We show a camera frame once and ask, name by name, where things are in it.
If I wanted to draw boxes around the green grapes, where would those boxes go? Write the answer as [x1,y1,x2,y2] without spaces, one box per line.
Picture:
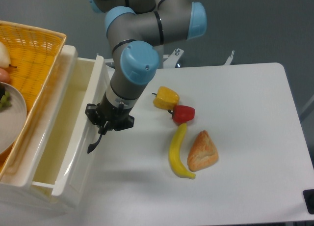
[0,89,11,111]

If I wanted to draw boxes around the black top drawer handle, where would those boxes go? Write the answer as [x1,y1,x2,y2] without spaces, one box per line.
[87,134,103,154]

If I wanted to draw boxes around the yellow banana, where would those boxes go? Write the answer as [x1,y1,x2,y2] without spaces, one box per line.
[168,123,196,179]

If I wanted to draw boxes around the red bell pepper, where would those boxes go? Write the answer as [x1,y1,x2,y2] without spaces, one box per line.
[167,105,195,124]

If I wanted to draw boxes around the yellow woven basket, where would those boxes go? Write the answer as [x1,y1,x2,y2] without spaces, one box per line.
[0,21,67,176]

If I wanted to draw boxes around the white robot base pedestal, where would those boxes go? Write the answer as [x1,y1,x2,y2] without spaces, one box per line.
[97,44,235,71]

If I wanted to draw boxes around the white plate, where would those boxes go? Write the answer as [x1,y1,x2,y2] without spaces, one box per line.
[0,83,27,154]

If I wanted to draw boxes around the white drawer cabinet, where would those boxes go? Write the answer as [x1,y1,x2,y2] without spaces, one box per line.
[0,45,78,207]

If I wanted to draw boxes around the pale pear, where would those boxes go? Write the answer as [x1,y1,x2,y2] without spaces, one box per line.
[0,42,17,69]

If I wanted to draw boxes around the triangular pastry bread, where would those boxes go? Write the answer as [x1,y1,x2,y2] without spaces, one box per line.
[187,130,219,172]

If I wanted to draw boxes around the yellow bell pepper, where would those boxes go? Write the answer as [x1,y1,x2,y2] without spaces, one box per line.
[152,86,180,110]

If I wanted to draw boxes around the black object at edge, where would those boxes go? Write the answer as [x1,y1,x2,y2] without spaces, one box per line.
[303,189,314,215]

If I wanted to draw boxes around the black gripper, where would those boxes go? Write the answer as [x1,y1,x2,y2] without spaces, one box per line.
[85,95,134,135]

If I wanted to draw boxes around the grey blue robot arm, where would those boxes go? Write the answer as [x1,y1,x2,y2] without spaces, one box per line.
[85,0,207,135]

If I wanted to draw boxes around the pink peach fruit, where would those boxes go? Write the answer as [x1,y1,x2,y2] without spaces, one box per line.
[0,68,10,84]

